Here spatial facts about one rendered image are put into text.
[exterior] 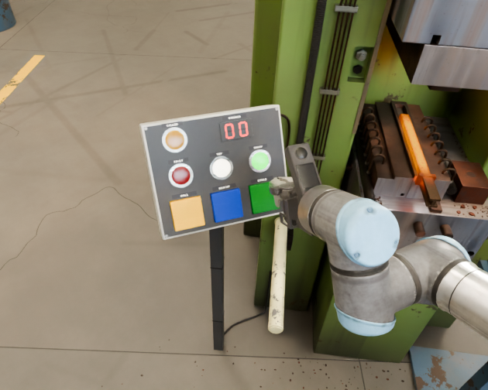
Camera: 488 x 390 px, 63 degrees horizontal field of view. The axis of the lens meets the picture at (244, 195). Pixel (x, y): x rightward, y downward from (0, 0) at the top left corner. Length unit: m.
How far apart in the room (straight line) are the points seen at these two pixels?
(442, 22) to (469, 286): 0.57
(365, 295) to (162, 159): 0.55
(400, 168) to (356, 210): 0.67
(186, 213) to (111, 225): 1.46
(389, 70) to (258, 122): 0.70
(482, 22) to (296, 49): 0.42
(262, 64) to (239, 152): 0.71
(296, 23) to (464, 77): 0.42
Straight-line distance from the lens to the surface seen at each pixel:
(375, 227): 0.59
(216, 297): 1.52
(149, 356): 1.91
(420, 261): 0.71
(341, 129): 1.25
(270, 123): 1.00
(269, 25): 1.57
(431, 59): 1.03
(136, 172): 2.72
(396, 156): 1.28
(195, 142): 0.95
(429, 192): 1.15
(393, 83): 1.59
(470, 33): 1.03
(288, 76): 1.16
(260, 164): 1.00
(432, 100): 1.66
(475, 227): 1.32
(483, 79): 1.09
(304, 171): 0.75
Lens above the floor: 1.70
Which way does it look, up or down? 43 degrees down
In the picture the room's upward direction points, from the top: 3 degrees clockwise
